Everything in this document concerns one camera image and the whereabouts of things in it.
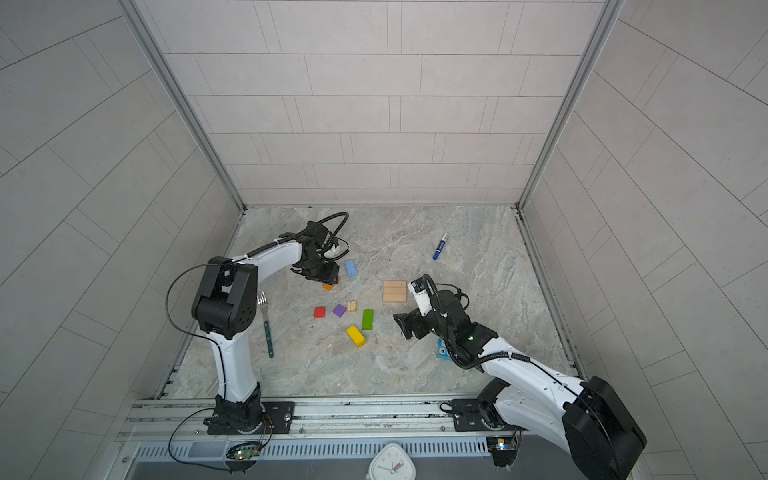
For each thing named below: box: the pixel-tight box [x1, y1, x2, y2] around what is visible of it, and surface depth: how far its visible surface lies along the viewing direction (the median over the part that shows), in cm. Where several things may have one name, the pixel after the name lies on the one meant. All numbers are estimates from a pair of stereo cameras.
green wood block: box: [362, 309, 375, 331], surface depth 90 cm
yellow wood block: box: [346, 325, 366, 348], surface depth 84 cm
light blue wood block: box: [345, 260, 357, 277], surface depth 99 cm
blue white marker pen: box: [433, 232, 450, 260], surface depth 107 cm
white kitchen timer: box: [365, 442, 417, 480], surface depth 64 cm
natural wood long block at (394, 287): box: [383, 280, 407, 295], surface depth 96 cm
